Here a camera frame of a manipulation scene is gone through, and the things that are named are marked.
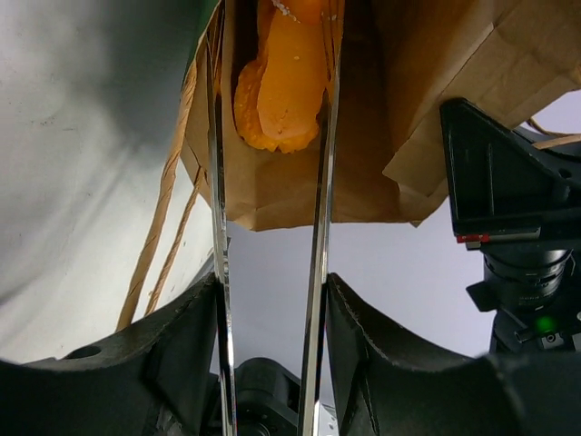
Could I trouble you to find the orange fake bread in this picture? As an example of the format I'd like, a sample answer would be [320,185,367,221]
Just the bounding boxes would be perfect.
[233,1,330,154]

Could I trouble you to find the metal tongs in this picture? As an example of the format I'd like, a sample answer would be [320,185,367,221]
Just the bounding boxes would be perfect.
[206,1,344,435]

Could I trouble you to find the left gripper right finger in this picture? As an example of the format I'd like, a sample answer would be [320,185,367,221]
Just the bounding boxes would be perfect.
[326,273,580,435]

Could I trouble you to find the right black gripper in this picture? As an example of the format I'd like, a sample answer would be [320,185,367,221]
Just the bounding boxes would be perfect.
[439,98,580,353]

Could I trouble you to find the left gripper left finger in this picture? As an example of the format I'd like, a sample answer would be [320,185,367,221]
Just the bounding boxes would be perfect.
[1,274,216,435]

